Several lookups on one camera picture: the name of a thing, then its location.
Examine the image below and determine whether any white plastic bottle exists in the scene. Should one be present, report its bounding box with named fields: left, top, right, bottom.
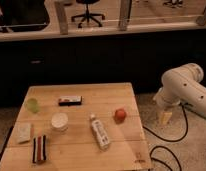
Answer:
left=90, top=114, right=110, bottom=150

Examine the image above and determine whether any white sponge block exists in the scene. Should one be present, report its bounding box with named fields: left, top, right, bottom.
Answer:
left=16, top=123, right=32, bottom=143

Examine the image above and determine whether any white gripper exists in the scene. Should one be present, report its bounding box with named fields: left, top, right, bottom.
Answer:
left=153, top=87, right=172, bottom=125

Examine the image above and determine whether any wooden post right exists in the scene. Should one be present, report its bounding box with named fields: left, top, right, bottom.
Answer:
left=196, top=6, right=206, bottom=26

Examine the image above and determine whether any wooden post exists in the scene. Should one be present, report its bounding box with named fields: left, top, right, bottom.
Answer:
left=196, top=6, right=206, bottom=26
left=118, top=0, right=132, bottom=31
left=54, top=1, right=68, bottom=35

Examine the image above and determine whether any wooden post middle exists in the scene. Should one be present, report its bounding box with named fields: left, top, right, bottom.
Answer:
left=118, top=0, right=132, bottom=31

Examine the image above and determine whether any black office chair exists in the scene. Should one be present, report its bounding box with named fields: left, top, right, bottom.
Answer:
left=71, top=0, right=105, bottom=28

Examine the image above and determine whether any black cable on floor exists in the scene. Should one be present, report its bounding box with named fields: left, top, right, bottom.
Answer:
left=142, top=103, right=190, bottom=171

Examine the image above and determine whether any wooden post left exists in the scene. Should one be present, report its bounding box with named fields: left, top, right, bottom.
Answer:
left=54, top=1, right=68, bottom=35

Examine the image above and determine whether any green plastic cup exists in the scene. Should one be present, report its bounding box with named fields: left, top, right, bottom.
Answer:
left=25, top=98, right=39, bottom=113

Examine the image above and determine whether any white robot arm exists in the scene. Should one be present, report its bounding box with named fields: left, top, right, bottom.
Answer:
left=153, top=63, right=206, bottom=120

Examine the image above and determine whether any red apple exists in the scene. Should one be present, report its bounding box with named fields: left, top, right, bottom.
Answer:
left=114, top=108, right=127, bottom=123

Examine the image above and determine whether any black red rectangular box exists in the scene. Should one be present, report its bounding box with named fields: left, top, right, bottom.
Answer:
left=58, top=96, right=82, bottom=106

